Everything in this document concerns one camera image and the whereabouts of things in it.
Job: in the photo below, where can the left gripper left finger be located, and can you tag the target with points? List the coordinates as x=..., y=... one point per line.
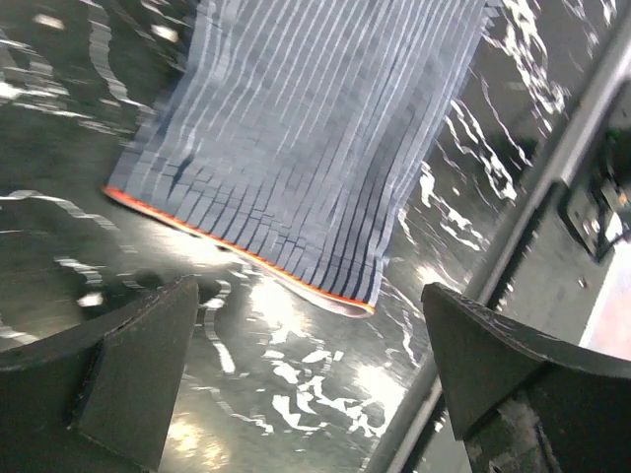
x=99, y=397

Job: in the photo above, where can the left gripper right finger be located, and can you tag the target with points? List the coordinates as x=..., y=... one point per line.
x=522, y=400

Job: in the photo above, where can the aluminium frame rail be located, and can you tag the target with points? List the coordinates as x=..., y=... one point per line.
x=564, y=152

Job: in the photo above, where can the blue striped underwear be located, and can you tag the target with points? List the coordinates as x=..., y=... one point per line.
x=298, y=130

